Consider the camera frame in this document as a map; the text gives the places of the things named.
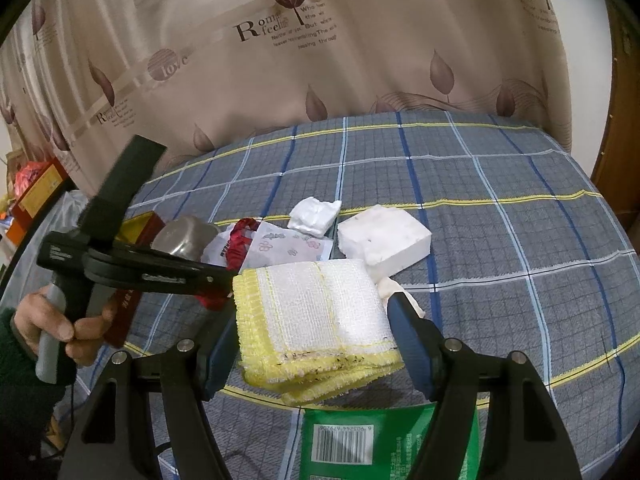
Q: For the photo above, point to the grey plaid bedsheet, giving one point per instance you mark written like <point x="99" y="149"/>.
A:
<point x="500" y="260"/>

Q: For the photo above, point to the beige leaf-print curtain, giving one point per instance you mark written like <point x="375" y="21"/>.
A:
<point x="300" y="50"/>

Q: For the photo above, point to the red tin box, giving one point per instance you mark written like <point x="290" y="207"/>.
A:
<point x="142" y="227"/>

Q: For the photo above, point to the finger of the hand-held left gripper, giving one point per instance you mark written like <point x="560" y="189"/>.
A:
<point x="190" y="277"/>

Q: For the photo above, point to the translucent white plastic bag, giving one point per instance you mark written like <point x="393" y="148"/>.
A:
<point x="70" y="210"/>

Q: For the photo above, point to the white packet with flower print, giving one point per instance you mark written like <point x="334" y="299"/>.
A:
<point x="280" y="247"/>

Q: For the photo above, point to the red white snack wrapper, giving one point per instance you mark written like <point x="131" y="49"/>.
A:
<point x="240" y="242"/>

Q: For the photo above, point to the green packet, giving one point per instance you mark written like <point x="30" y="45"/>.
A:
<point x="350" y="440"/>

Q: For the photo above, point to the white packet with black print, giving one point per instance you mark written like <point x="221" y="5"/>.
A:
<point x="217" y="250"/>

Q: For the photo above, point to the white foam block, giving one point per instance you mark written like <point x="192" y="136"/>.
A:
<point x="385" y="237"/>

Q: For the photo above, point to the stainless steel bowl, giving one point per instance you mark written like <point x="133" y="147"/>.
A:
<point x="185" y="237"/>

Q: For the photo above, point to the cream cloth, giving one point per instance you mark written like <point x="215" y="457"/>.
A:
<point x="395" y="287"/>

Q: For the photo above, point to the person's left hand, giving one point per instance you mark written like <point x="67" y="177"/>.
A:
<point x="85" y="335"/>

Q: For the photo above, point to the person's left forearm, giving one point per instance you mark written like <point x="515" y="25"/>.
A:
<point x="20" y="400"/>

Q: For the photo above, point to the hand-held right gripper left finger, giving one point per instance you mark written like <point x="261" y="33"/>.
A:
<point x="220" y="360"/>

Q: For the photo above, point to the yellow-edged white dishcloth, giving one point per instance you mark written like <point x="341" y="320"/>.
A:
<point x="310" y="310"/>

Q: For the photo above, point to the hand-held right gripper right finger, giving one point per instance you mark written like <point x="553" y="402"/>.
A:
<point x="407" y="345"/>

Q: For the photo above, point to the red and yellow box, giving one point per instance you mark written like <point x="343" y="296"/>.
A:
<point x="40" y="185"/>

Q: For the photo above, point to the crumpled white tissue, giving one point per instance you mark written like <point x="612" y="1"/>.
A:
<point x="312" y="215"/>

